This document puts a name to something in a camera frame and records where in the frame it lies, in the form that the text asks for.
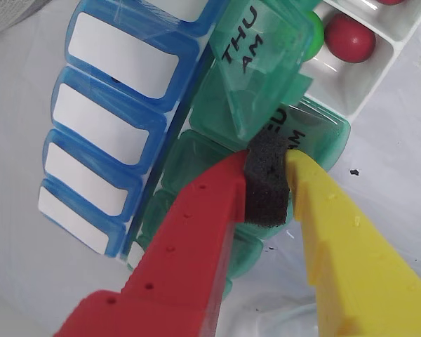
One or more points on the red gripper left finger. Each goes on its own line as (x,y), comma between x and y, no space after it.
(168,263)

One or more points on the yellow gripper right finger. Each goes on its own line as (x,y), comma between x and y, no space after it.
(354,263)

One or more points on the green weekly pill organiser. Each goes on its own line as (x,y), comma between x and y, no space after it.
(252,70)

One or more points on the red candy pill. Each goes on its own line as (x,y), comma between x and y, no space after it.
(389,1)
(351,38)

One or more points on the green candy pill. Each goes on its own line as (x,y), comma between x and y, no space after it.
(316,33)

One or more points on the white table cloth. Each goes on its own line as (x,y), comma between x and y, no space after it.
(389,175)

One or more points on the blue weekly pill organiser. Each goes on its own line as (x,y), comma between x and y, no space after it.
(101,105)

